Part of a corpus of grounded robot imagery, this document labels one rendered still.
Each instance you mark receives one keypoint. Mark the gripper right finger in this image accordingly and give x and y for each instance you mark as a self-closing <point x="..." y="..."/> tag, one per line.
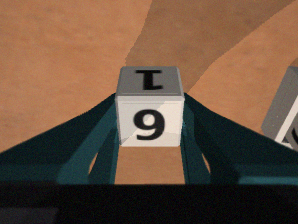
<point x="235" y="153"/>

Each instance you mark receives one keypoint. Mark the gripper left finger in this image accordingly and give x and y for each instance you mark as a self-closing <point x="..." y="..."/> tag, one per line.
<point x="64" y="153"/>

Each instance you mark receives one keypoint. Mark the white rectangular tray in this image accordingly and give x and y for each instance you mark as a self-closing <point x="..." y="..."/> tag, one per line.
<point x="283" y="108"/>

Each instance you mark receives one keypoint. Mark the white number cube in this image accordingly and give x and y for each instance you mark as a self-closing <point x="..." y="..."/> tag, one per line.
<point x="149" y="106"/>
<point x="292" y="133"/>

